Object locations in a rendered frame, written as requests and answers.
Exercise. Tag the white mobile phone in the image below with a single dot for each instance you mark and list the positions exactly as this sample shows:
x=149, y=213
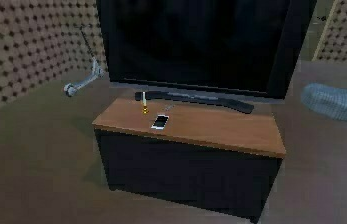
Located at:
x=160, y=121

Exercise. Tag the white candle on gold holder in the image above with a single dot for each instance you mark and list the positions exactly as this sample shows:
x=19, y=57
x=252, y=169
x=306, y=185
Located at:
x=144, y=103

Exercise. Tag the brown topped black cabinet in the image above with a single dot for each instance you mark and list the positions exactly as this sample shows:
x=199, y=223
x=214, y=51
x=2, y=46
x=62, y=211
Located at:
x=187, y=166

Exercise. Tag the black television set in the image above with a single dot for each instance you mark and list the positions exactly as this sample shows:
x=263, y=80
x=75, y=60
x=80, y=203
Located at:
x=194, y=43

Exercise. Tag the grey kick scooter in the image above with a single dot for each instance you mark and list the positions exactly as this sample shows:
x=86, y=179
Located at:
x=86, y=78

